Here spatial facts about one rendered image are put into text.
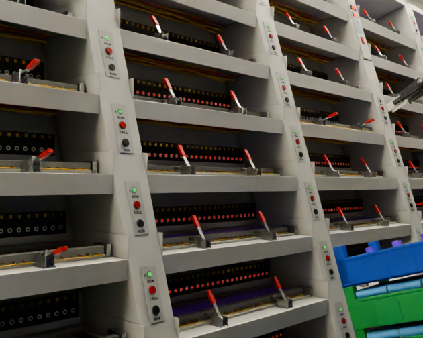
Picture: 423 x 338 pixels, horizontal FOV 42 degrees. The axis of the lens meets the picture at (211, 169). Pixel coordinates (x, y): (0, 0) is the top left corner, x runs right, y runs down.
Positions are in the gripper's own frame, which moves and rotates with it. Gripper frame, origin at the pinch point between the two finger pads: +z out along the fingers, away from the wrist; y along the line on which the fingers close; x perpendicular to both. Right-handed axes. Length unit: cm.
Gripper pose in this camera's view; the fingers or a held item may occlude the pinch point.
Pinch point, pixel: (396, 104)
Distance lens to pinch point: 216.5
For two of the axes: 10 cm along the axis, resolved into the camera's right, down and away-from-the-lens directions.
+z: -6.3, 5.0, 6.0
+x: -3.5, -8.7, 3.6
